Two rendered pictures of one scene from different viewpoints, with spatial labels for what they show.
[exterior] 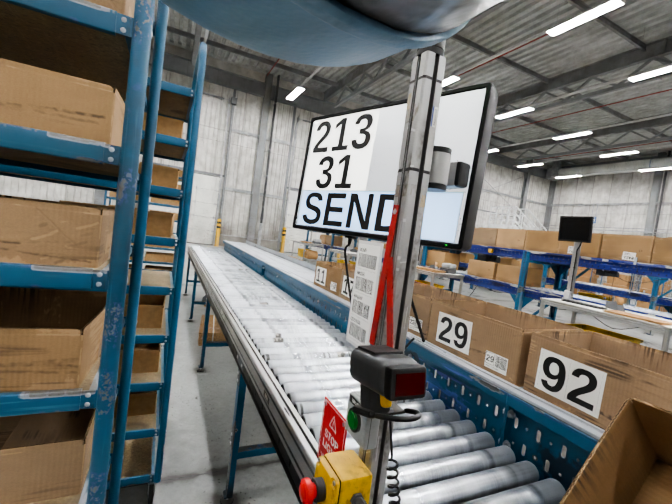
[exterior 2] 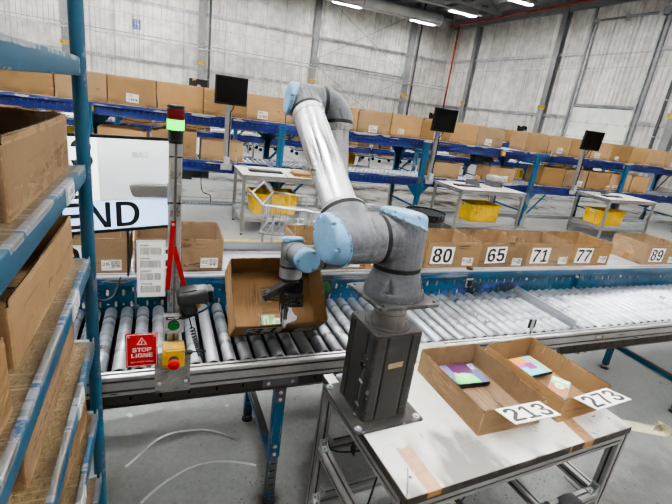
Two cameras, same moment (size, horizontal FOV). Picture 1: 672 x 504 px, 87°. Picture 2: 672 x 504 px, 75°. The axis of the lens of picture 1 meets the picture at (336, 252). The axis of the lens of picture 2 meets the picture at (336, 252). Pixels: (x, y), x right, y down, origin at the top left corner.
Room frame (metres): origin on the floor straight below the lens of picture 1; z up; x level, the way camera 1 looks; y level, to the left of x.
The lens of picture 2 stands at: (0.01, 1.21, 1.72)
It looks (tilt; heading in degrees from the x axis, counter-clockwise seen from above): 18 degrees down; 272
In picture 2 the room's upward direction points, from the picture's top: 8 degrees clockwise
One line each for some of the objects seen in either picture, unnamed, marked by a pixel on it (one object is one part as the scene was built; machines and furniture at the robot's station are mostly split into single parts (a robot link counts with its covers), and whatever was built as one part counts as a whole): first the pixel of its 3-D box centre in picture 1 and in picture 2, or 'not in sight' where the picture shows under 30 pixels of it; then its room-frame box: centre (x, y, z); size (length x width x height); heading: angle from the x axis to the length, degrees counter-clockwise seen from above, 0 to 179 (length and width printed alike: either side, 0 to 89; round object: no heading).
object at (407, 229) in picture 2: not in sight; (399, 236); (-0.13, -0.09, 1.37); 0.17 x 0.15 x 0.18; 30
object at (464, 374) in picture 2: not in sight; (459, 374); (-0.49, -0.33, 0.78); 0.19 x 0.14 x 0.02; 23
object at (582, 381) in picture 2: not in sight; (542, 374); (-0.83, -0.39, 0.80); 0.38 x 0.28 x 0.10; 121
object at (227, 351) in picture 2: not in sight; (222, 332); (0.52, -0.45, 0.72); 0.52 x 0.05 x 0.05; 116
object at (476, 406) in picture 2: not in sight; (477, 383); (-0.53, -0.24, 0.80); 0.38 x 0.28 x 0.10; 117
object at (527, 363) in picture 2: not in sight; (524, 366); (-0.79, -0.47, 0.78); 0.19 x 0.14 x 0.02; 30
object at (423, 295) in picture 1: (425, 308); not in sight; (1.59, -0.43, 0.96); 0.39 x 0.29 x 0.17; 26
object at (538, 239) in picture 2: not in sight; (533, 248); (-1.24, -1.80, 0.96); 0.39 x 0.29 x 0.17; 25
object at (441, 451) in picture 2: not in sight; (474, 403); (-0.53, -0.21, 0.74); 1.00 x 0.58 x 0.03; 30
